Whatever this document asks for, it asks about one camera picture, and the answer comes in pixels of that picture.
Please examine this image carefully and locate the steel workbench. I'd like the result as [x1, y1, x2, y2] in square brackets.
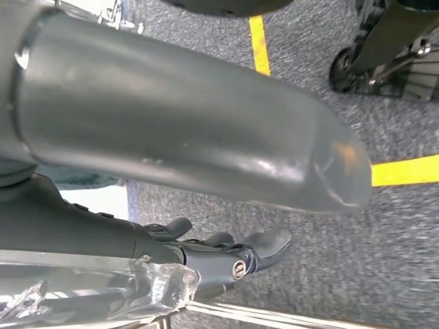
[137, 300, 382, 329]

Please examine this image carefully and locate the dark round robot plate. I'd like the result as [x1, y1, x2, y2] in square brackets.
[161, 0, 294, 18]

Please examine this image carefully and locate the yellow floor tape outline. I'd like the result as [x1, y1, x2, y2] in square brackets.
[249, 16, 439, 188]

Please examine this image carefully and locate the clear plastic wrap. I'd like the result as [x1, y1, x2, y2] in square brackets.
[0, 249, 200, 329]

